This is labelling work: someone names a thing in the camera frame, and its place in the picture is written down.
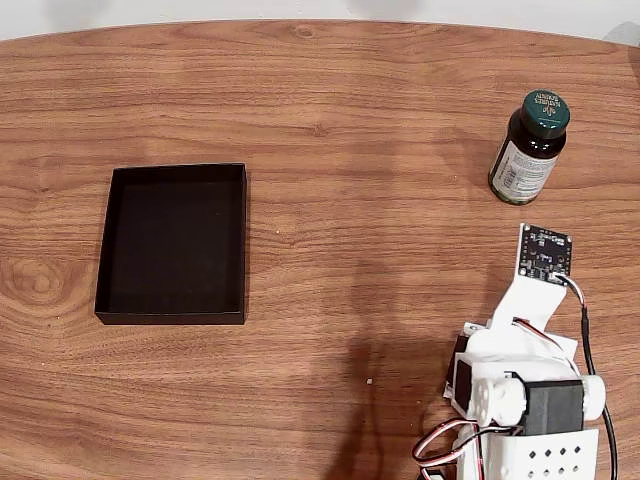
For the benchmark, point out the green capped pill bottle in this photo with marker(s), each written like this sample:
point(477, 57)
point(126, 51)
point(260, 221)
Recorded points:
point(525, 165)

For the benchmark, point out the shallow black box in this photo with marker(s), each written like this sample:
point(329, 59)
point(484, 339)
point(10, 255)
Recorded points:
point(172, 245)

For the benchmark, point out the camera board on white mount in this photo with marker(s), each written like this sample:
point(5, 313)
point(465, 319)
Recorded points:
point(545, 250)

